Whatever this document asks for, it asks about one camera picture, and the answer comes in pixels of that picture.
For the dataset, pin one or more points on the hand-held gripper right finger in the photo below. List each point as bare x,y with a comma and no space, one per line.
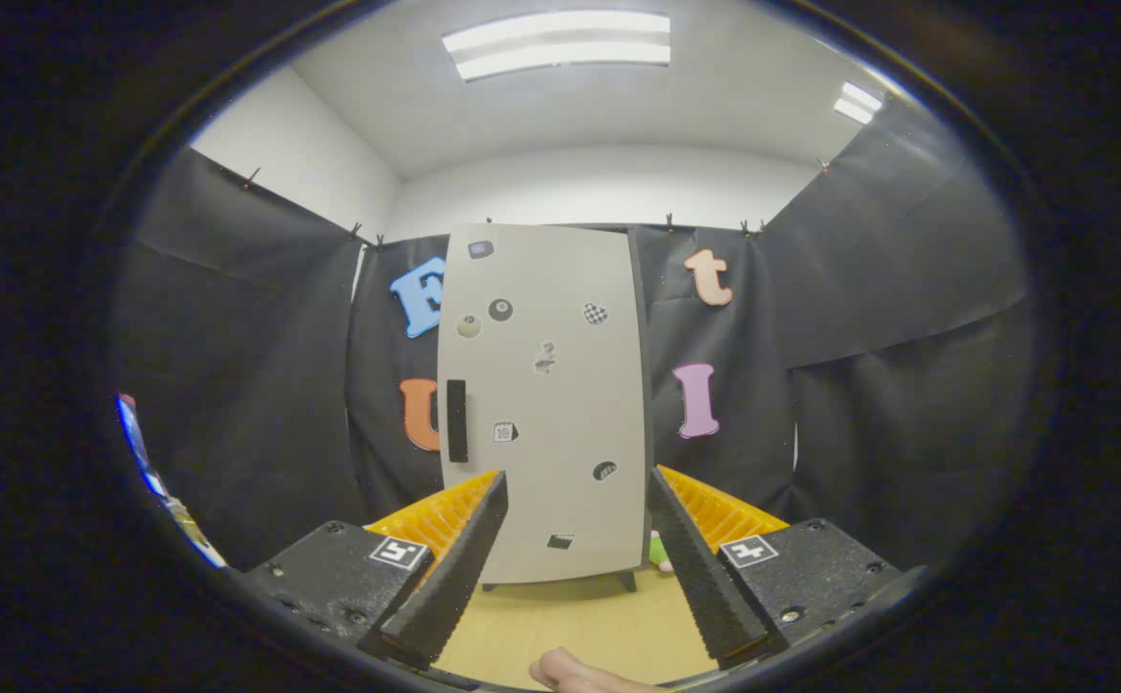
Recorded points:
700,577

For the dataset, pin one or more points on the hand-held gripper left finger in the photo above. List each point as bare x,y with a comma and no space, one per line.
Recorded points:
454,577

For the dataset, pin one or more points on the grey shoe cabinet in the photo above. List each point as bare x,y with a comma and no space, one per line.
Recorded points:
650,452

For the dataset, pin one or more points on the grey shoe cabinet door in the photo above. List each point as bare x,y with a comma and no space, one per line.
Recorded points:
560,462

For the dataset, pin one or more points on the green and pink plush toy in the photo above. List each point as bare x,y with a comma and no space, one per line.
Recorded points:
658,551

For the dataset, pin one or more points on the cluttered white side table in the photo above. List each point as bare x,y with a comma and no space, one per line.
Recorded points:
196,539

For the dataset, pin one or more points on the black backdrop cloth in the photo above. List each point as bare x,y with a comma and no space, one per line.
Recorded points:
233,385

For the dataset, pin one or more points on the small ceiling light panel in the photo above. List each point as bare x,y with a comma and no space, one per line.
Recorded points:
858,103

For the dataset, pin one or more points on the large ceiling light panel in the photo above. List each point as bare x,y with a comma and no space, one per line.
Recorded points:
555,43

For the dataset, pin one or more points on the colourful wall poster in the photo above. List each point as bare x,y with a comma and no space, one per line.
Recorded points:
137,443

